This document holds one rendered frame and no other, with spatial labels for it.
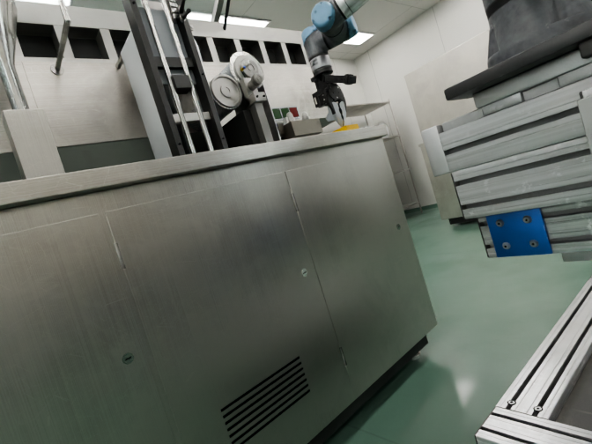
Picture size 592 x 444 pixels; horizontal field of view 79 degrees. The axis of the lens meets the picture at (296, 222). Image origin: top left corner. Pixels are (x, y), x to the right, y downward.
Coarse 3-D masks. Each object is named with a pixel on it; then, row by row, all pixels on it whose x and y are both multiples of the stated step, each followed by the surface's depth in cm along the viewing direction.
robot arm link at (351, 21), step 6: (348, 18) 119; (348, 24) 119; (354, 24) 121; (342, 30) 117; (348, 30) 120; (354, 30) 121; (324, 36) 123; (336, 36) 118; (342, 36) 120; (348, 36) 122; (354, 36) 123; (330, 42) 124; (336, 42) 124; (342, 42) 125; (330, 48) 127
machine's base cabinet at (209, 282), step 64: (128, 192) 77; (192, 192) 86; (256, 192) 97; (320, 192) 112; (384, 192) 132; (0, 256) 62; (64, 256) 68; (128, 256) 75; (192, 256) 83; (256, 256) 94; (320, 256) 108; (384, 256) 126; (0, 320) 61; (64, 320) 66; (128, 320) 73; (192, 320) 81; (256, 320) 91; (320, 320) 104; (384, 320) 121; (0, 384) 60; (64, 384) 65; (128, 384) 71; (192, 384) 79; (256, 384) 88; (320, 384) 100; (384, 384) 122
